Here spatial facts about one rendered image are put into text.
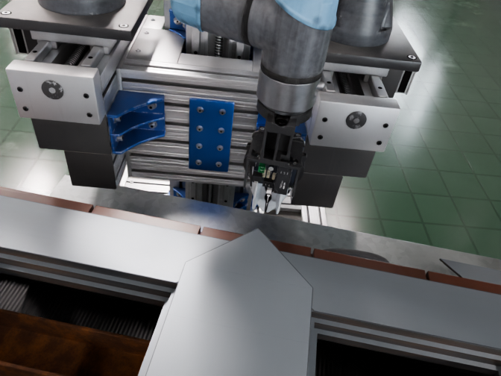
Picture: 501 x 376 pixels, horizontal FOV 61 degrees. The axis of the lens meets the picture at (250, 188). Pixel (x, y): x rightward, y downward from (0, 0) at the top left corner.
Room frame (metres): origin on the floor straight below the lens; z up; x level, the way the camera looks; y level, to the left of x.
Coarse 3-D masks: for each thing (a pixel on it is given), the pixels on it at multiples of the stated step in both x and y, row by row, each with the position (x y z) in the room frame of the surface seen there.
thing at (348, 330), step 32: (0, 256) 0.34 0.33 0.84; (32, 256) 0.34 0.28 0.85; (96, 288) 0.32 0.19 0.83; (128, 288) 0.33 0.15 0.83; (160, 288) 0.33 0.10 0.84; (160, 320) 0.29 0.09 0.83; (320, 320) 0.31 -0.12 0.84; (352, 320) 0.31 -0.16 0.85; (384, 352) 0.29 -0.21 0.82; (416, 352) 0.29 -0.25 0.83; (448, 352) 0.30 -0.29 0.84; (480, 352) 0.30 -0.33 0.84
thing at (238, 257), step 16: (240, 240) 0.42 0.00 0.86; (208, 256) 0.38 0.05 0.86; (224, 256) 0.38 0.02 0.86; (240, 256) 0.39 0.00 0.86; (256, 256) 0.39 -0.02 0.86; (272, 256) 0.40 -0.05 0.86; (240, 272) 0.36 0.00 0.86; (256, 272) 0.36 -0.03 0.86; (272, 272) 0.37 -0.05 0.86; (288, 272) 0.37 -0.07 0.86
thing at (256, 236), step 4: (256, 228) 0.44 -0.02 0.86; (248, 232) 0.43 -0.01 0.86; (252, 232) 0.44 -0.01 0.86; (256, 232) 0.44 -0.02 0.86; (260, 232) 0.44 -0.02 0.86; (240, 236) 0.42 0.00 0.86; (244, 236) 0.42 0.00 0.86; (248, 236) 0.43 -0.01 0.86; (252, 236) 0.43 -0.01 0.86; (256, 236) 0.43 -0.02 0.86; (260, 236) 0.43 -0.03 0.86; (264, 236) 0.43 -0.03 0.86; (244, 240) 0.42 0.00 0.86; (248, 240) 0.42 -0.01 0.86; (252, 240) 0.42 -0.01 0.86; (256, 240) 0.42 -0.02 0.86; (260, 240) 0.42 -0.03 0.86; (264, 240) 0.42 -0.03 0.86; (268, 240) 0.42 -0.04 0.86; (260, 244) 0.41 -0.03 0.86; (264, 244) 0.42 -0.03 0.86; (268, 244) 0.42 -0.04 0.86; (272, 244) 0.42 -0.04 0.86
